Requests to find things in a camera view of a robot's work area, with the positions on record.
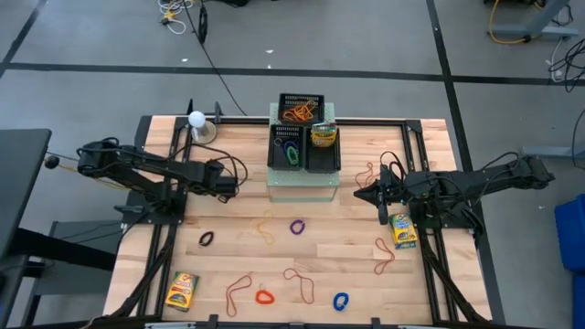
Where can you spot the orange rubber band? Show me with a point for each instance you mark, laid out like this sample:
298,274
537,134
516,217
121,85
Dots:
289,114
301,114

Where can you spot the black metal table frame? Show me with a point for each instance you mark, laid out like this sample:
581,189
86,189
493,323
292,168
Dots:
365,122

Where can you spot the pale green perforated metal riser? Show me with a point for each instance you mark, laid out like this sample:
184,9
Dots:
299,179

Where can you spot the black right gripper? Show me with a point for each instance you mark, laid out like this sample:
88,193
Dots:
402,189

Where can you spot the yellow red crayon box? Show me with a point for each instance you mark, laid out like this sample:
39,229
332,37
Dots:
181,291

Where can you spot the blue plastic bin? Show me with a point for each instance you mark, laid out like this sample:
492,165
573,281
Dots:
571,233
580,301

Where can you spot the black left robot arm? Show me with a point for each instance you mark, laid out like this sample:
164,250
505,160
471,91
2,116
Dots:
151,166

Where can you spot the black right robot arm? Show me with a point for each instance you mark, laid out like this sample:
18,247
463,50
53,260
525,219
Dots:
480,178

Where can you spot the white bulb wooden lamp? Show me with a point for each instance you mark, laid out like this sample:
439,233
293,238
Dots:
197,119

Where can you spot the black ball knob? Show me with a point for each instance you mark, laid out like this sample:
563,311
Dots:
51,161

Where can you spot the yellow rubber band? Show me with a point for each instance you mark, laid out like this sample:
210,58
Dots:
311,107
270,239

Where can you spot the blue yellow crayon box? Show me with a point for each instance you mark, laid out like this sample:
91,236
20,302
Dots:
402,230

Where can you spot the black desk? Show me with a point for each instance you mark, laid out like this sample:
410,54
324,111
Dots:
18,183

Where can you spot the black slotted plastic basket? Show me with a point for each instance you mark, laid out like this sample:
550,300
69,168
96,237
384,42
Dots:
320,109
322,160
276,162

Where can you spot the green yellow crayon box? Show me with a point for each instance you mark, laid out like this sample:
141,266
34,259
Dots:
323,139

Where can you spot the grey desk leg frame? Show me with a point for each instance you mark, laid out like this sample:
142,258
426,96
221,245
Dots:
535,31

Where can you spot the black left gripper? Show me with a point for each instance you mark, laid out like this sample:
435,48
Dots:
219,178

